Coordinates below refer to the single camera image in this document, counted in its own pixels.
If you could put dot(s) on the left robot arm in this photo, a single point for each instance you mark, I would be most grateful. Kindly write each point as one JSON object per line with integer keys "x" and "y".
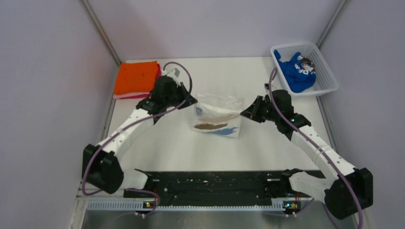
{"x": 101, "y": 162}

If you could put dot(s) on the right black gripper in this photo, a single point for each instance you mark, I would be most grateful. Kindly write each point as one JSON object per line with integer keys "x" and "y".
{"x": 252, "y": 111}

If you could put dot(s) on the white plastic basket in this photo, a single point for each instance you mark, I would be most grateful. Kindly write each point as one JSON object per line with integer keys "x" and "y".
{"x": 325, "y": 81}

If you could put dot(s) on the corner metal post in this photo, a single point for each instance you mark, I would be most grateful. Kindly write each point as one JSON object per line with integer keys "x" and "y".
{"x": 329, "y": 26}
{"x": 100, "y": 31}

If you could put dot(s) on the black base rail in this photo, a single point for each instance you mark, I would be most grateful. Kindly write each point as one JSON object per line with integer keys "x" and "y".
{"x": 216, "y": 188}

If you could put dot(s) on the left corner metal post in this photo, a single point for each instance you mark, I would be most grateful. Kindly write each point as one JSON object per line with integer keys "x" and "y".
{"x": 100, "y": 31}

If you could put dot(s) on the aluminium frame rail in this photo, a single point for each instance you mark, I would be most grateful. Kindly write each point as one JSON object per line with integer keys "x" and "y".
{"x": 117, "y": 213}

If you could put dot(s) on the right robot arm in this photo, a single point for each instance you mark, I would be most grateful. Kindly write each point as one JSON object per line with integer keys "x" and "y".
{"x": 344, "y": 189}

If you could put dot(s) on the white t-shirt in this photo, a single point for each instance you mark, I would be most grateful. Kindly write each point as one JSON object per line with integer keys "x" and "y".
{"x": 217, "y": 114}

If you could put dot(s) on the folded orange t-shirt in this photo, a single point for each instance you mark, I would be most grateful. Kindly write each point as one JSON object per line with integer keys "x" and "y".
{"x": 136, "y": 77}

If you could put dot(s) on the right corner metal post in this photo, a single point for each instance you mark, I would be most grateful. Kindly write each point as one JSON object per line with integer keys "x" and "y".
{"x": 329, "y": 26}

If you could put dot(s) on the blue t-shirt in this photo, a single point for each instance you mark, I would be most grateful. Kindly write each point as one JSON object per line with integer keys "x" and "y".
{"x": 299, "y": 71}

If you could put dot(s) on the folded pink t-shirt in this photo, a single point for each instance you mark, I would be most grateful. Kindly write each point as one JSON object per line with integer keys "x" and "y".
{"x": 139, "y": 94}

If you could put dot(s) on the white slotted cable duct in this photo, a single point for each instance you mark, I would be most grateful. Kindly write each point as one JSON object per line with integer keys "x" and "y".
{"x": 144, "y": 206}

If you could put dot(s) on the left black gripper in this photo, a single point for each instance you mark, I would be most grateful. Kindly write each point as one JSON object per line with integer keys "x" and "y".
{"x": 186, "y": 96}

